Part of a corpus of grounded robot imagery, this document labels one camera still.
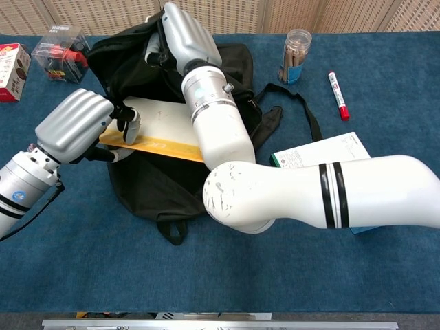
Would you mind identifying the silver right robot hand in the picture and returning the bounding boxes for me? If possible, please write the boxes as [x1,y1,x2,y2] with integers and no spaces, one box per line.
[144,1,223,75]

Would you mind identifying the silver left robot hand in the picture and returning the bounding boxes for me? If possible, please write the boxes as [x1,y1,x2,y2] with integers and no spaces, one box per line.
[34,88,142,165]

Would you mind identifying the white and yellow book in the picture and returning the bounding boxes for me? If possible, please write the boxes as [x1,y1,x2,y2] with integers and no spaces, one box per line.
[99,96,206,163]

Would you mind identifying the black fabric backpack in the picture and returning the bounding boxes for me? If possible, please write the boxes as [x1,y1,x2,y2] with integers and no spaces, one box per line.
[87,19,324,245]

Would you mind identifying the clear plastic box red toy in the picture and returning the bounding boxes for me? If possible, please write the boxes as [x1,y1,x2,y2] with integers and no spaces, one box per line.
[30,24,96,85]

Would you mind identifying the red and white snack box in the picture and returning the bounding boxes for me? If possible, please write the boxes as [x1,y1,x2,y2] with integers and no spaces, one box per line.
[0,43,32,103]

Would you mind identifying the beige woven folding screen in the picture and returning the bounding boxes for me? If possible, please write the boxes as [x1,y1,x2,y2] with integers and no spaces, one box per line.
[0,0,440,36]

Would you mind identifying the clear jar with wooden sticks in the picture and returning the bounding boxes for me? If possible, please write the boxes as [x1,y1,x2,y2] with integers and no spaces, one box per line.
[277,29,313,86]

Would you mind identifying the red and white marker pen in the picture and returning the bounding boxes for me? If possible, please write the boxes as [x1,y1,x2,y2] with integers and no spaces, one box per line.
[327,70,351,122]

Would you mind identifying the white box with green edge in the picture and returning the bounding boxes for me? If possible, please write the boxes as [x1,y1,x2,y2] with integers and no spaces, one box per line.
[269,131,372,169]

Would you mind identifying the blue felt table cover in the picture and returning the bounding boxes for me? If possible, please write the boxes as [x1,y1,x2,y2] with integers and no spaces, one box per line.
[0,31,440,314]

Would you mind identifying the grey vented metal plate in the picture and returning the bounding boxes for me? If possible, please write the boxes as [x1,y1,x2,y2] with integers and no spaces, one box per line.
[155,311,273,321]

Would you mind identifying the thin black cable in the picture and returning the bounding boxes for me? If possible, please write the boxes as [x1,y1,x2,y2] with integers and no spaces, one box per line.
[0,178,66,241]

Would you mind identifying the silver aluminium rail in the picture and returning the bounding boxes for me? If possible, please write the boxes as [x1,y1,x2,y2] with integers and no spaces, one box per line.
[41,318,399,330]

